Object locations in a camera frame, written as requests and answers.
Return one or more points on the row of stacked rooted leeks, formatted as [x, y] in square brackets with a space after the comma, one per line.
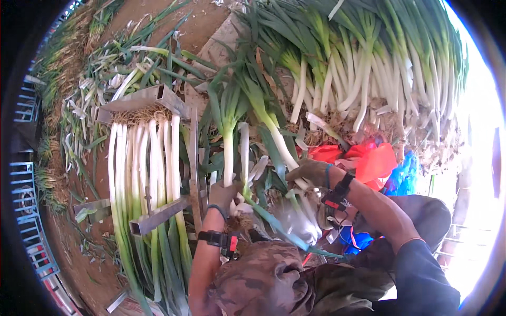
[59, 67]

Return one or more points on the thin loose leek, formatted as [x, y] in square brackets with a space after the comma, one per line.
[244, 150]

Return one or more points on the person's body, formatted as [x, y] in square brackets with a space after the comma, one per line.
[261, 276]

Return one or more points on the heap of leek trimmings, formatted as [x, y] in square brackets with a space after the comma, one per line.
[118, 75]

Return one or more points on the metal bundling frame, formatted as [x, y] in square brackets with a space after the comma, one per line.
[142, 98]

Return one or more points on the red plastic bag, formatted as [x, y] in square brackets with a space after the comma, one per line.
[373, 162]

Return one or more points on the big pile of leeks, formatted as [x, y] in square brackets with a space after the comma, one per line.
[355, 71]

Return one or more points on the beige sack mat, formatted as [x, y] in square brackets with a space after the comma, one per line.
[219, 45]

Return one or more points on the long slanted leek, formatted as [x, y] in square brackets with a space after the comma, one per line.
[276, 136]

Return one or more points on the person's right hand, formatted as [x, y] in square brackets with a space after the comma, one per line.
[314, 170]

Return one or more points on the person's left fingers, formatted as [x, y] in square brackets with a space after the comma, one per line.
[233, 192]

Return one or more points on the blue plastic crate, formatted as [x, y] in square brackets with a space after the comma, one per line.
[27, 106]
[23, 197]

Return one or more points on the straight untrimmed leek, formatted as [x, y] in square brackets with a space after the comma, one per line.
[227, 158]

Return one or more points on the bundle of cleaned leeks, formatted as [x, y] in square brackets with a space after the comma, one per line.
[152, 166]

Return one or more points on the blue plastic bag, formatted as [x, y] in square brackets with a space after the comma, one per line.
[403, 177]

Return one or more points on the black wrist band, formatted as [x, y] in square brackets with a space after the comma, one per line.
[215, 238]
[336, 196]

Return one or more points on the person's right fingers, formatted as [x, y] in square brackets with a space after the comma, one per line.
[296, 173]

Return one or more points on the person's left hand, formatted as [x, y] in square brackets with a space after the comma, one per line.
[221, 194]

